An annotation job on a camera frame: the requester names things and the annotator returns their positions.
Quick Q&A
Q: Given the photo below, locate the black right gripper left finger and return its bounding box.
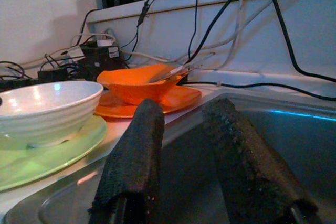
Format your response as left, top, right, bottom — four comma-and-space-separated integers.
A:
87, 98, 166, 224

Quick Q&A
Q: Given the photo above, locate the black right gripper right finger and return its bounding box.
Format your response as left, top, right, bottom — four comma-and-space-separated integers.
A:
201, 97, 324, 224

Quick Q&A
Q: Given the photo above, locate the stainless steel sink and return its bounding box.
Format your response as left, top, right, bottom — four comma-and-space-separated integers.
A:
0, 90, 336, 224

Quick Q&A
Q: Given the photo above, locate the green plate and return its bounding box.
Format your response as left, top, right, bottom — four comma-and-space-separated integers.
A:
0, 115, 108, 193

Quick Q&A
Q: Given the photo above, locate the orange bowl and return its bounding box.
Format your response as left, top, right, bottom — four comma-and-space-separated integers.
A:
96, 63, 190, 106

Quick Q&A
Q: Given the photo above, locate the orange plate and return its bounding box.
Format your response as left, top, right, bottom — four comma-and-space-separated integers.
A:
93, 85, 203, 119

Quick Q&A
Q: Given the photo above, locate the white ribbed bowl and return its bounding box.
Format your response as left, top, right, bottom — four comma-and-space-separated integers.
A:
0, 81, 104, 148

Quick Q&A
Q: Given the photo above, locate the translucent utensil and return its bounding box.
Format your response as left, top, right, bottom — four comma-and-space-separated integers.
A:
150, 51, 216, 83

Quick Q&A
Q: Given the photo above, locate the black adapter with white label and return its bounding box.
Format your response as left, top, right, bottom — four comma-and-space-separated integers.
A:
77, 39, 126, 79

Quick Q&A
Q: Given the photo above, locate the small black power brick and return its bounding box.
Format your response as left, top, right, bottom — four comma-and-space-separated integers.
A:
37, 67, 69, 82

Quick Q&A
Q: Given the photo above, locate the black power strip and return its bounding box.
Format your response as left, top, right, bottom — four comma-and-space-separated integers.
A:
0, 76, 40, 91

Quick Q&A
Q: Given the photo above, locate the black cable along counter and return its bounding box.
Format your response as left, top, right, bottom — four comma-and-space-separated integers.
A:
183, 80, 336, 101

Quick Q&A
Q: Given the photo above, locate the white cable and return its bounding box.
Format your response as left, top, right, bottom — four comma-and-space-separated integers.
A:
214, 0, 244, 71
119, 0, 308, 63

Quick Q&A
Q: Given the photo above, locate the black cable with inline box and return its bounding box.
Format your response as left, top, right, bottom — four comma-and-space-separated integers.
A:
119, 0, 160, 62

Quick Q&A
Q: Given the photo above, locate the thick black hanging cable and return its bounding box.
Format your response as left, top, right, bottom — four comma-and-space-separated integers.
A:
270, 0, 336, 83

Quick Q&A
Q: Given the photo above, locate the thin black cable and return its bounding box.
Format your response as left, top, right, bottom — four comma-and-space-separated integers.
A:
187, 0, 211, 61

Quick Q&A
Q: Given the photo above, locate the black diagonal cable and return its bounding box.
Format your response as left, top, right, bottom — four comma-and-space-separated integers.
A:
187, 0, 265, 63

